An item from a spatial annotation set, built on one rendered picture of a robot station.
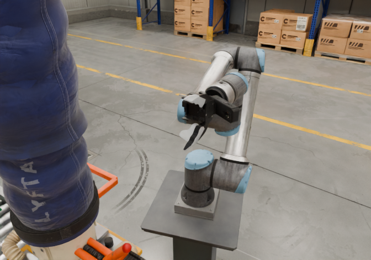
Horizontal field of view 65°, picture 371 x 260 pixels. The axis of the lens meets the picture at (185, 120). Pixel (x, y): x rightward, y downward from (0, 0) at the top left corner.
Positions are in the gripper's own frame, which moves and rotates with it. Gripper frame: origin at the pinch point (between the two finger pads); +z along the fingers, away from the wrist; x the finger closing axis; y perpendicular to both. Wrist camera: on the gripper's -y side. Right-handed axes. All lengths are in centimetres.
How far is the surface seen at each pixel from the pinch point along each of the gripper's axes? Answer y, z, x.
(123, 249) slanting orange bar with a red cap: 1.4, 24.6, -21.8
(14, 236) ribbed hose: 44, 32, -38
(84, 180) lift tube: 18.3, 19.9, -12.1
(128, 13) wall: 801, -823, -135
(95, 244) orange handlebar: 16.4, 22.1, -32.8
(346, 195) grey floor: -50, -205, -158
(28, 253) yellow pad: 40, 31, -44
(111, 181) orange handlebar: 32.3, 0.3, -32.6
